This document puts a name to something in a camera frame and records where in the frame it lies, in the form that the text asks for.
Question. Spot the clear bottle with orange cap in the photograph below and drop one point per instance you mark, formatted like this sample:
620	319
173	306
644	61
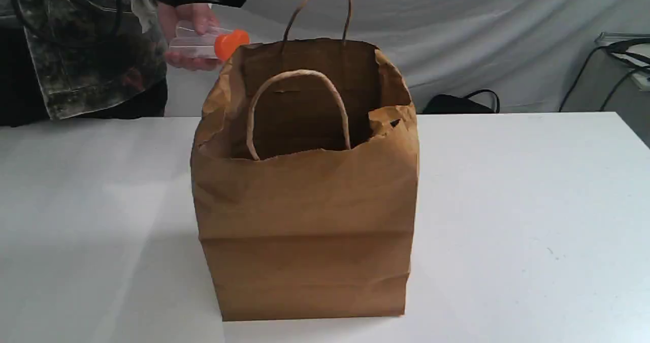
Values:
216	43

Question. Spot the brown paper bag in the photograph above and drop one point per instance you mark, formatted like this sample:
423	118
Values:
304	170

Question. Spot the black bag behind table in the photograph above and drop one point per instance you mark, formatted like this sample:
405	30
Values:
448	104

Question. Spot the person's bare hand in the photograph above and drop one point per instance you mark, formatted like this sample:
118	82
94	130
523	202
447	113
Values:
202	17

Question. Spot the person in camouflage jacket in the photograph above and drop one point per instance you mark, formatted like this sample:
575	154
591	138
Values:
81	58

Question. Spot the white backdrop cloth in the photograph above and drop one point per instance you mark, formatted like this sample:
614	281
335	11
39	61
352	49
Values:
528	51

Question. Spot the white power strip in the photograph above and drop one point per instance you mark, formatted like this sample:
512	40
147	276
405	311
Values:
641	80

